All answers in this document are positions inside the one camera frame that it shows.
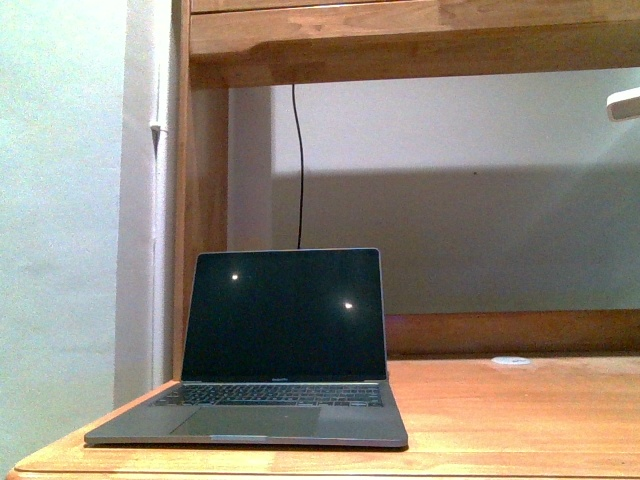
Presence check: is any wooden desk hutch shelf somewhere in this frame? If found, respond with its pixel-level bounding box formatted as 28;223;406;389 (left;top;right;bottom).
172;1;639;369

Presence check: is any white wall cable conduit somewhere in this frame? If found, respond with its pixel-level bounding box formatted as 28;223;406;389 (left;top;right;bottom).
149;64;164;391

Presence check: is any wooden desk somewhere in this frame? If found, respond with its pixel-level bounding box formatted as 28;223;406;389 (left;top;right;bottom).
9;356;639;479

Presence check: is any black hanging cable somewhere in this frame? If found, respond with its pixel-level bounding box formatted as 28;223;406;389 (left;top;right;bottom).
291;83;306;250

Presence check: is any white lamp head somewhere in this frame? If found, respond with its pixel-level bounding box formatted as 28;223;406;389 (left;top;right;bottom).
606;87;640;122

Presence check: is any white cable grommet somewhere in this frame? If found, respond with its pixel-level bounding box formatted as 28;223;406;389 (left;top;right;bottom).
491;356;531;367

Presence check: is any grey open laptop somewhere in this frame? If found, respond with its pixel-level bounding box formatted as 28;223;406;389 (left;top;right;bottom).
85;248;408;449

